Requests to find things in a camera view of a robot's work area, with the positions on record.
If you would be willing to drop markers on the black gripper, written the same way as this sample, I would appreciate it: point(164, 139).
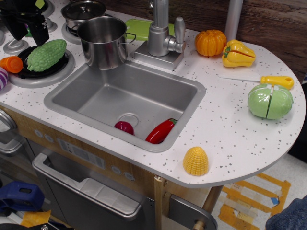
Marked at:
point(24, 10)

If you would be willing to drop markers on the bumpy green toy squash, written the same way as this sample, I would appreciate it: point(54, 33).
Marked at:
point(45, 56)

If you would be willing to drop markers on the small steel pot with lid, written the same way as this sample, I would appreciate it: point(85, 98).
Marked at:
point(78, 12)

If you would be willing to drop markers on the tall steel pot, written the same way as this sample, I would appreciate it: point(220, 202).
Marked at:
point(104, 42)

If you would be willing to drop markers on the purple toy eggplant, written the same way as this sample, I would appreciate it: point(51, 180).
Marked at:
point(28, 31)

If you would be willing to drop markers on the grey stove knob rear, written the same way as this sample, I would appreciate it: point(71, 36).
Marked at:
point(52, 26)

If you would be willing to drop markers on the grey stove knob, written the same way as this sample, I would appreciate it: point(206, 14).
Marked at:
point(52, 26)
point(14, 46)

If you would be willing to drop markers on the grey stove knob front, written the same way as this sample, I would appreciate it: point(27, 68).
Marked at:
point(14, 46)

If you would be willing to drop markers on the green toy plate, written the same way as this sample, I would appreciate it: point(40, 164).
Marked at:
point(39, 3)

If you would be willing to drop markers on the orange toy carrot piece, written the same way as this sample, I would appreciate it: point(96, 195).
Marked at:
point(12, 64)

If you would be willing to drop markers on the black coil stove burner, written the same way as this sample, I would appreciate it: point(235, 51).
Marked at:
point(27, 74)

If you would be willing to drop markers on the purple striped toy onion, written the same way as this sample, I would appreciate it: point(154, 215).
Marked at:
point(4, 78)

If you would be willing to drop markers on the green plastic cutting board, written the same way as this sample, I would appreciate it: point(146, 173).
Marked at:
point(139, 29)

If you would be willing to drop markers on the silver toy faucet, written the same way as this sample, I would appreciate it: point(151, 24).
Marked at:
point(162, 49)

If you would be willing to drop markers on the grey toy sink basin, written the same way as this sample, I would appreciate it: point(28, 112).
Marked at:
point(140, 95)

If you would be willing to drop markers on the dark red toy radish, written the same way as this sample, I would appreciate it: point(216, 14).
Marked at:
point(125, 126)

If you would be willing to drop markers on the red toy chili pepper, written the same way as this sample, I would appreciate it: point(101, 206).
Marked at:
point(160, 132)

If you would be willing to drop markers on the blue clamp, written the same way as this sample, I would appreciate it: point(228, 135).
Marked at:
point(21, 196)

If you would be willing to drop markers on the grey toy oven door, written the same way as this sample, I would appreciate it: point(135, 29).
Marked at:
point(87, 200)

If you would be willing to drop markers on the orange toy pumpkin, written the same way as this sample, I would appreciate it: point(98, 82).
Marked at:
point(210, 42)

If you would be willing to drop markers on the white vertical pole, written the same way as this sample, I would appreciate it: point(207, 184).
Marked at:
point(233, 18)

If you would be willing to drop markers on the yellow toy bell pepper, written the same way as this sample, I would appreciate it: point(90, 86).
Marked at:
point(236, 54)

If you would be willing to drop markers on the yellow toy corn piece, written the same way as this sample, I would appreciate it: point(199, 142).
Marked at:
point(196, 161)

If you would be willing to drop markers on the green toy cabbage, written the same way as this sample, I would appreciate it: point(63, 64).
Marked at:
point(270, 102)

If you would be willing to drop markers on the blue jeans knee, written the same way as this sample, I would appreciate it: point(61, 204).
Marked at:
point(294, 217)

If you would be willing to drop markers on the grey dishwasher handle left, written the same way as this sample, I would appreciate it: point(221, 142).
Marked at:
point(10, 142)

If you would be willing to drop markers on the yellow handled toy knife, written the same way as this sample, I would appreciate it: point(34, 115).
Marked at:
point(284, 81)

